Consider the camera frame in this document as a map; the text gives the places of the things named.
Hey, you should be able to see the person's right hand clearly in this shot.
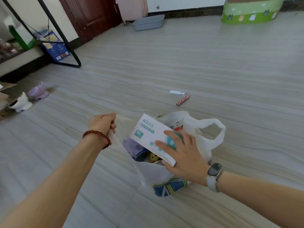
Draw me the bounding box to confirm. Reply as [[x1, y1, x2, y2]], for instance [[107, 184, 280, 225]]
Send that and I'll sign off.
[[155, 130, 211, 187]]

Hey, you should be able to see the person's left hand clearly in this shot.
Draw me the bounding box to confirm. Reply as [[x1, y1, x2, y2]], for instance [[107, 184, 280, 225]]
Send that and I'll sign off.
[[88, 113, 117, 140]]

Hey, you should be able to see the white teal box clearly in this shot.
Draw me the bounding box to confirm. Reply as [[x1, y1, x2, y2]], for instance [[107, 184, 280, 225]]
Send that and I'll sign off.
[[130, 113, 183, 167]]

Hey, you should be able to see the white plastic bag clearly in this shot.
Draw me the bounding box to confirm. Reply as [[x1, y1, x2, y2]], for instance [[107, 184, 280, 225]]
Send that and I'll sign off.
[[111, 111, 226, 189]]

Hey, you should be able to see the person's right forearm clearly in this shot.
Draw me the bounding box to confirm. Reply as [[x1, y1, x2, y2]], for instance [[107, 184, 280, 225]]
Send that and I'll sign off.
[[217, 171, 304, 228]]

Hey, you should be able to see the person's left forearm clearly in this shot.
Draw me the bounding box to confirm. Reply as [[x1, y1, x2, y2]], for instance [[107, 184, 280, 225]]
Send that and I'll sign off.
[[0, 134, 106, 228]]

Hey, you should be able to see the blue striped cloth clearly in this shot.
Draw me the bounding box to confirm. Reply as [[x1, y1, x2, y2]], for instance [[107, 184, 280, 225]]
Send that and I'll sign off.
[[153, 178, 188, 197]]

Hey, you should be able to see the pink patterned tube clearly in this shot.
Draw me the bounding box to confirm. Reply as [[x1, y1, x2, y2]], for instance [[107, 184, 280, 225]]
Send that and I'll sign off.
[[176, 95, 190, 107]]

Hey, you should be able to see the white smartwatch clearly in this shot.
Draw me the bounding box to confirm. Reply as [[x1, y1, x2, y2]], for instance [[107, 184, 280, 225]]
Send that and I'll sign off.
[[206, 163, 223, 193]]

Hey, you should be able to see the purple ceramic animal pot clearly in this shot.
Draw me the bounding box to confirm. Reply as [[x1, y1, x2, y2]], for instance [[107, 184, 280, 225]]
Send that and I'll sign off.
[[28, 82, 50, 100]]

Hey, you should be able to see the white ceramic animal pot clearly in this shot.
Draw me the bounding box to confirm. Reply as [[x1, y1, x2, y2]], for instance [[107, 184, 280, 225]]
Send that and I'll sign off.
[[9, 92, 33, 113]]

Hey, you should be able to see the blue printed bag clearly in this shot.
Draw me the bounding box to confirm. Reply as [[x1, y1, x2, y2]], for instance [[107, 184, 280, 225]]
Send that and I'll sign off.
[[38, 30, 72, 62]]

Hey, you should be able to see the black metal rack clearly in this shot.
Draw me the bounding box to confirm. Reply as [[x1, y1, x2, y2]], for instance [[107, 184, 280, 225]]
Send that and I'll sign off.
[[0, 0, 82, 68]]

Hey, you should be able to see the grey plastic tray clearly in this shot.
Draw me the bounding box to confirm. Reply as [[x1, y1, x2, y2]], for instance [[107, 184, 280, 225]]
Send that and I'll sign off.
[[132, 15, 165, 31]]

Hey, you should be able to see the brown cardboard box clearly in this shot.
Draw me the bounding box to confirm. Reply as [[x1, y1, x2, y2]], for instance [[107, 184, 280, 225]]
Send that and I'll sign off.
[[0, 82, 17, 121]]

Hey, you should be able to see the brown wooden door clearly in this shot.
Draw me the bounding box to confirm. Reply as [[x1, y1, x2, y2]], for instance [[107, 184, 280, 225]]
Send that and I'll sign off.
[[58, 0, 123, 44]]

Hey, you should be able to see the green white bag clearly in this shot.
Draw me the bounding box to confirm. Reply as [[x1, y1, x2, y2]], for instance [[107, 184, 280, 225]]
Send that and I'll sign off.
[[3, 16, 36, 51]]

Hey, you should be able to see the green cardboard cat scratcher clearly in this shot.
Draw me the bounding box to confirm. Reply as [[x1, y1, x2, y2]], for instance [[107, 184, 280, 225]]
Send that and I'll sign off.
[[221, 0, 285, 24]]

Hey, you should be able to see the red bead bracelet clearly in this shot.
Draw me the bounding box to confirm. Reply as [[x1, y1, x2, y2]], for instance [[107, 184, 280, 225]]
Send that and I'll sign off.
[[83, 130, 112, 150]]

